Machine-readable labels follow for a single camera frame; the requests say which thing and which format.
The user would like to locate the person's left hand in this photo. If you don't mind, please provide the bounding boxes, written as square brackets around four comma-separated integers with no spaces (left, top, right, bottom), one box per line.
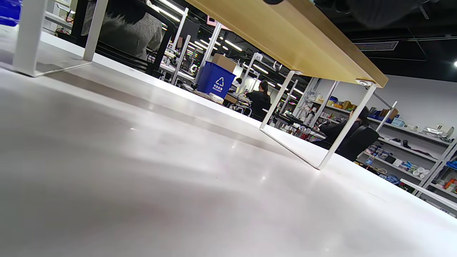
[263,0,440,29]

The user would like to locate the wooden tabletop organizer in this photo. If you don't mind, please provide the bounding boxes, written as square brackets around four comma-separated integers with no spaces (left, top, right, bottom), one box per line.
[12,0,388,170]

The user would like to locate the clear plastic storage box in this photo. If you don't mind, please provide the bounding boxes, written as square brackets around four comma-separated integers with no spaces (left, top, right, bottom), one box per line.
[0,0,22,27]

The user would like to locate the brown cardboard box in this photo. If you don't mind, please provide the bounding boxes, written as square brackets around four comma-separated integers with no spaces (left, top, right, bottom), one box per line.
[212,54,238,73]

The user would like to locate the black office chair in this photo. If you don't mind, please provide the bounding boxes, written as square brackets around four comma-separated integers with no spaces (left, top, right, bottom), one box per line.
[336,125,380,162]
[71,0,175,75]

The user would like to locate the metal shelving unit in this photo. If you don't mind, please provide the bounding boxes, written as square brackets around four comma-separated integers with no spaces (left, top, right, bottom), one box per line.
[303,77,457,200]

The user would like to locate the blue recycling bin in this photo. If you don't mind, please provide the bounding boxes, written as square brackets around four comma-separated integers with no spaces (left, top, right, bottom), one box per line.
[196,61,237,99]

